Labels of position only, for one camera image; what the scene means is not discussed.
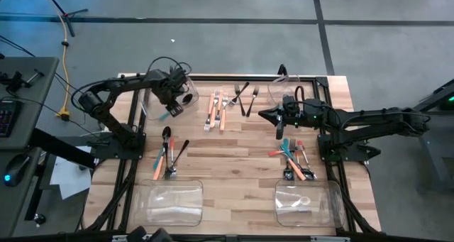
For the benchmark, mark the black keyboard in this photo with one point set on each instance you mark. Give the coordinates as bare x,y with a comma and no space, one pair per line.
7,118

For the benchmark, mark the white paper sheet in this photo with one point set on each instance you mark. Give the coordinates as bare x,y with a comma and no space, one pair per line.
67,178

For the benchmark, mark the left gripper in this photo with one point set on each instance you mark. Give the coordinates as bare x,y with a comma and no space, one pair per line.
166,86

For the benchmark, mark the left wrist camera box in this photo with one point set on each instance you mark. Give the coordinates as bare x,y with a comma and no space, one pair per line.
179,79

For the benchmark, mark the silver fork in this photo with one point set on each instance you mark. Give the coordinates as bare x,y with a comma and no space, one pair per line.
292,142

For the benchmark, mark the grey desk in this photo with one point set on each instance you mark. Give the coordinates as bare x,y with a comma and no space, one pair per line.
35,103
14,206

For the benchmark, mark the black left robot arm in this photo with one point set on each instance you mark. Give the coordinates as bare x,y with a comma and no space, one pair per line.
124,81

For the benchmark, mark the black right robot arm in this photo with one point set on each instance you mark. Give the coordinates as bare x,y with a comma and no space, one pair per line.
372,119

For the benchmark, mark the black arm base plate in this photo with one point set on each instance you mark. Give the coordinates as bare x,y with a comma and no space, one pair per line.
106,152
367,153

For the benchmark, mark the black desk clamp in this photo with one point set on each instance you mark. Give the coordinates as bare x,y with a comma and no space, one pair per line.
16,81

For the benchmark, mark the black computer mouse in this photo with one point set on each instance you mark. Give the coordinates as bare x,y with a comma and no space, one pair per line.
17,167

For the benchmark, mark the black caster wheel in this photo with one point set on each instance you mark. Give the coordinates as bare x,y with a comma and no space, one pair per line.
39,219

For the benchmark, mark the clear plastic bin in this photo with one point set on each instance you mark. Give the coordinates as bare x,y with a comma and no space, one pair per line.
308,203
149,103
168,203
275,93

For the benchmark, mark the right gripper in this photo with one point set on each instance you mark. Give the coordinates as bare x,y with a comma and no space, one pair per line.
305,114

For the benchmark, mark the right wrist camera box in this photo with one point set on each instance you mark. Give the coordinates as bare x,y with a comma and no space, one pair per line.
291,101

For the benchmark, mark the black light stand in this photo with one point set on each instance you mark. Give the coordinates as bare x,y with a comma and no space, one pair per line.
71,27

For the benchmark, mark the black C clamp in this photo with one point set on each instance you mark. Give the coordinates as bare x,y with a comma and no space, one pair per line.
282,70

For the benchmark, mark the black aluminium table frame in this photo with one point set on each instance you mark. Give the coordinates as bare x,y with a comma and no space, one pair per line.
322,82

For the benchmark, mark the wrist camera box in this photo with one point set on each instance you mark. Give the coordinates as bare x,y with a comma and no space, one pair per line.
179,79
291,101

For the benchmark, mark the black desk support beam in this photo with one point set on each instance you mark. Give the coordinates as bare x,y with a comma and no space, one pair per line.
60,148

